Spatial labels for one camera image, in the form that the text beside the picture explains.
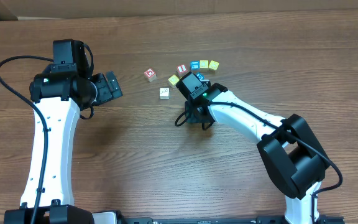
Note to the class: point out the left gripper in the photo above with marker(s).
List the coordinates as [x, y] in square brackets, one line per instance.
[105, 93]

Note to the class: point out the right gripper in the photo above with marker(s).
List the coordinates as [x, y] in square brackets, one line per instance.
[191, 116]

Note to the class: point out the red apple block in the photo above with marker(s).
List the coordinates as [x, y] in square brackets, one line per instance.
[150, 74]

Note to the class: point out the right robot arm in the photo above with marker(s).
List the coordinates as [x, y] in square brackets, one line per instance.
[293, 157]

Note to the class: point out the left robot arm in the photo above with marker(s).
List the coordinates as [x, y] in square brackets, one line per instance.
[58, 95]

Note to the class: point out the blue P block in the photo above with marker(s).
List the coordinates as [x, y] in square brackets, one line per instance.
[200, 76]

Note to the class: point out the white picture block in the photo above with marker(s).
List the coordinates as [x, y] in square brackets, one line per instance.
[164, 93]

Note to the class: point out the yellow U block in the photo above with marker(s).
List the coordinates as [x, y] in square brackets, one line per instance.
[173, 80]

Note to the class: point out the red I block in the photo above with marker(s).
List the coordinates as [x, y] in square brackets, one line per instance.
[182, 70]

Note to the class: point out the blue L block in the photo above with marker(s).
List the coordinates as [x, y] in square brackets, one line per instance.
[195, 66]

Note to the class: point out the yellow block upper middle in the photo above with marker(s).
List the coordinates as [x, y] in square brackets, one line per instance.
[204, 65]

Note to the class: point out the yellow block upper right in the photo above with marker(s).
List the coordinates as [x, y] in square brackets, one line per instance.
[213, 66]

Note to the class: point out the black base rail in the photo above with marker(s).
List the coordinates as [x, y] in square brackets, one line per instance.
[204, 221]

